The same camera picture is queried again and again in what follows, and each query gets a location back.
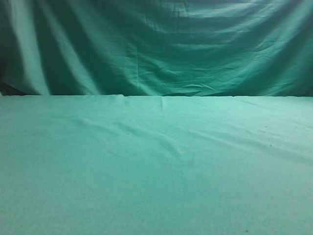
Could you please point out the green table cloth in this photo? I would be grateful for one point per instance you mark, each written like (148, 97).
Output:
(152, 165)

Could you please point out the green backdrop cloth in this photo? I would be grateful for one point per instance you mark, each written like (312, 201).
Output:
(157, 47)

